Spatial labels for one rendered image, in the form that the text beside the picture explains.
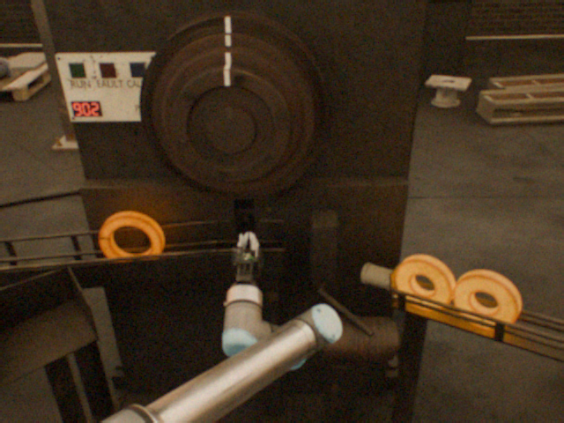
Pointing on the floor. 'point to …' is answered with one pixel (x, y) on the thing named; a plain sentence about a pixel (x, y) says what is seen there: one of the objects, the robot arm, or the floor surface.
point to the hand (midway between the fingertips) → (248, 237)
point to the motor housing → (376, 348)
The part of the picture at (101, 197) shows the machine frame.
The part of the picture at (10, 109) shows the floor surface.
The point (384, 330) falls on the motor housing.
